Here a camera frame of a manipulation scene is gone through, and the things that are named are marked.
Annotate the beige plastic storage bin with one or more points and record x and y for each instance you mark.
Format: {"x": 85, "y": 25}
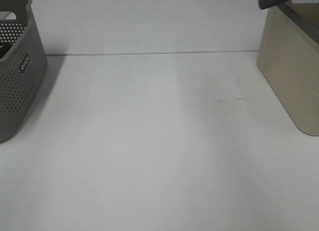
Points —
{"x": 288, "y": 58}

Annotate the grey perforated plastic basket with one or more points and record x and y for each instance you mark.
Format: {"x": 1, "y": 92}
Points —
{"x": 23, "y": 65}

